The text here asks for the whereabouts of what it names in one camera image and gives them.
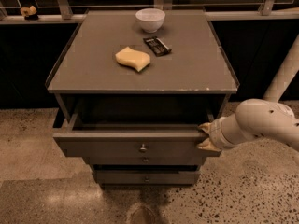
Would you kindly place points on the black snack bar wrapper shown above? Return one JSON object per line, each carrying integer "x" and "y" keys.
{"x": 157, "y": 46}

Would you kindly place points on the yellow sponge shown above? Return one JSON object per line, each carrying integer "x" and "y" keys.
{"x": 133, "y": 58}

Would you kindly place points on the grey drawer cabinet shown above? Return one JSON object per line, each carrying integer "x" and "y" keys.
{"x": 194, "y": 81}

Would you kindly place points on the grey middle drawer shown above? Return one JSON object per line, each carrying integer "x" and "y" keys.
{"x": 145, "y": 161}

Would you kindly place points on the metal window railing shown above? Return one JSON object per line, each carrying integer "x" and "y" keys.
{"x": 15, "y": 11}

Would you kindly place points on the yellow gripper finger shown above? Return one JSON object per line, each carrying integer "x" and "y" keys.
{"x": 207, "y": 145}
{"x": 207, "y": 127}

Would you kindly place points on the grey top drawer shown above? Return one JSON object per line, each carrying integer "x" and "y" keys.
{"x": 105, "y": 132}

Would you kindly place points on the yellow object on black base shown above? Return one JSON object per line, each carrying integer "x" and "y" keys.
{"x": 29, "y": 11}

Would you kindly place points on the white ceramic bowl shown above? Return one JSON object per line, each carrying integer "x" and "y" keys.
{"x": 150, "y": 19}

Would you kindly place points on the grey bottom drawer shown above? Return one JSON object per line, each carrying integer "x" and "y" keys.
{"x": 116, "y": 177}

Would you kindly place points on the grey drawer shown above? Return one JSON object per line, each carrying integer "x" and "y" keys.
{"x": 105, "y": 132}
{"x": 116, "y": 177}
{"x": 145, "y": 161}

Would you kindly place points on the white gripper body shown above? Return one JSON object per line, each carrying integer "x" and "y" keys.
{"x": 217, "y": 135}

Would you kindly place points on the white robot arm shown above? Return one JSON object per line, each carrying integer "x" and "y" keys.
{"x": 256, "y": 118}

